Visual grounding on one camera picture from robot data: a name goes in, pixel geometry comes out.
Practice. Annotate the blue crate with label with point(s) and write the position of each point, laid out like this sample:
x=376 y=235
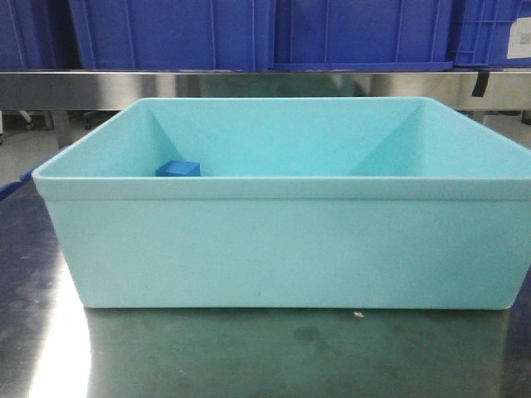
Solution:
x=490 y=34

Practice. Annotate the small blue cube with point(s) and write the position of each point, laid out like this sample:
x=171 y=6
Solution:
x=178 y=168

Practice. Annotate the stainless steel shelf rail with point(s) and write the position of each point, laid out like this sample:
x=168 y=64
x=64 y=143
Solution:
x=506 y=90

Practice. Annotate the blue crate upper left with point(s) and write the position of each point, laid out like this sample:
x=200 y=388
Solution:
x=175 y=35

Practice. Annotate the light blue plastic tub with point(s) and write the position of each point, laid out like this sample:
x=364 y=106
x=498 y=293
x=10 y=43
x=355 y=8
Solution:
x=301 y=203

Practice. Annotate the blue crate upper middle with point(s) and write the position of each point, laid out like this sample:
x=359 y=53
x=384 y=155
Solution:
x=362 y=35

